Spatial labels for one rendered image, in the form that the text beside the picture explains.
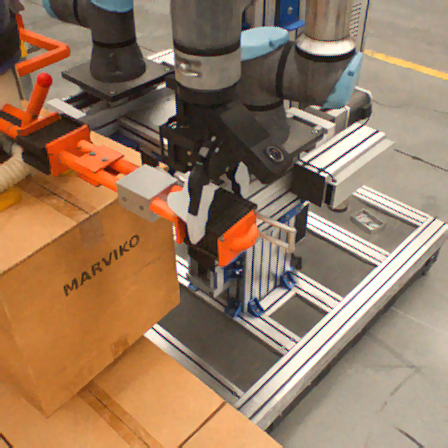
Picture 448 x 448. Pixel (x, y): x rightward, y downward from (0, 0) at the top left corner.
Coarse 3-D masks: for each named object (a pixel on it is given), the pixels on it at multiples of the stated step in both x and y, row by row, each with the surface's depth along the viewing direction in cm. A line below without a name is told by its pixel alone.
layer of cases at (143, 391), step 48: (144, 336) 145; (0, 384) 134; (96, 384) 134; (144, 384) 134; (192, 384) 134; (0, 432) 125; (48, 432) 124; (96, 432) 124; (144, 432) 124; (192, 432) 124; (240, 432) 124
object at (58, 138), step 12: (36, 120) 94; (48, 120) 95; (60, 120) 96; (72, 120) 95; (24, 132) 92; (36, 132) 93; (48, 132) 93; (60, 132) 93; (72, 132) 91; (84, 132) 92; (24, 144) 90; (36, 144) 89; (48, 144) 88; (60, 144) 89; (72, 144) 91; (24, 156) 93; (36, 156) 92; (48, 156) 89; (36, 168) 92; (48, 168) 90; (60, 168) 91
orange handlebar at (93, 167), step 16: (48, 48) 126; (64, 48) 122; (16, 64) 116; (32, 64) 117; (48, 64) 120; (16, 112) 100; (0, 128) 97; (16, 128) 96; (80, 144) 92; (64, 160) 89; (80, 160) 87; (96, 160) 87; (112, 160) 87; (80, 176) 88; (96, 176) 85; (112, 176) 84; (160, 208) 78; (240, 240) 73; (256, 240) 74
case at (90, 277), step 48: (96, 144) 118; (48, 192) 105; (96, 192) 105; (0, 240) 94; (48, 240) 94; (96, 240) 103; (144, 240) 115; (0, 288) 90; (48, 288) 98; (96, 288) 109; (144, 288) 122; (0, 336) 103; (48, 336) 103; (96, 336) 115; (48, 384) 109
